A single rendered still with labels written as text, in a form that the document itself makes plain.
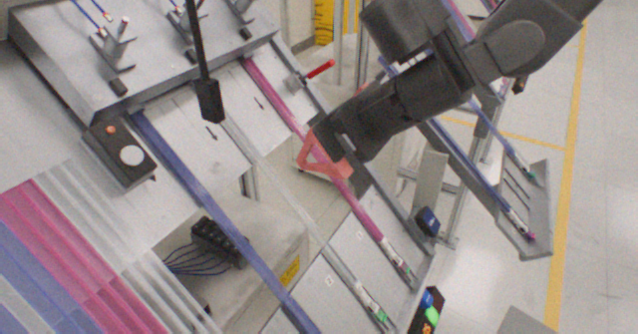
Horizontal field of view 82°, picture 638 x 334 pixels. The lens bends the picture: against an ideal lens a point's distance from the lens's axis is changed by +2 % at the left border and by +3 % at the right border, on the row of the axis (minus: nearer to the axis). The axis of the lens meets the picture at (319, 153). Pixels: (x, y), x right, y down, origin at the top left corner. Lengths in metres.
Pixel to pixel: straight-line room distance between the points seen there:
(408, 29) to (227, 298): 0.69
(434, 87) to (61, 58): 0.39
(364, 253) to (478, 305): 1.05
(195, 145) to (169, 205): 0.10
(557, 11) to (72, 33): 0.48
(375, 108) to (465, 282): 1.40
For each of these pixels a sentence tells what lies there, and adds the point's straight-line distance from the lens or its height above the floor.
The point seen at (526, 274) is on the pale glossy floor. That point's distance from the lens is 1.86.
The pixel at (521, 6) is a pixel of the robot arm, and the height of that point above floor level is 1.26.
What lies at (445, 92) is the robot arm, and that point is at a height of 1.19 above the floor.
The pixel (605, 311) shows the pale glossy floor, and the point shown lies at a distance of 1.91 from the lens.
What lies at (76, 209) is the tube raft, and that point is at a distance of 0.48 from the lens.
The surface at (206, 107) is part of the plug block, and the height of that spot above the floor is 1.16.
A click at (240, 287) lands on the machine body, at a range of 0.88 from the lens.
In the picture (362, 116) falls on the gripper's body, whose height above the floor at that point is 1.14.
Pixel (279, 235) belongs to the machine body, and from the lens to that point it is 0.96.
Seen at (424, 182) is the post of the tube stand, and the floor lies 0.72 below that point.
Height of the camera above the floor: 1.34
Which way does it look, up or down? 36 degrees down
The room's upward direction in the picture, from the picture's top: straight up
